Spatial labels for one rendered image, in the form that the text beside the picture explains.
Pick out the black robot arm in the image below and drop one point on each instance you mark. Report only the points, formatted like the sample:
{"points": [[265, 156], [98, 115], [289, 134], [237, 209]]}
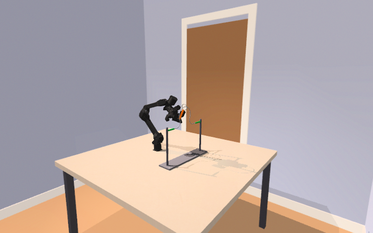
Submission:
{"points": [[144, 115]]}

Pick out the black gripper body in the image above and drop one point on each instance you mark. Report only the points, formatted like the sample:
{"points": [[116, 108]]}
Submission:
{"points": [[170, 115]]}

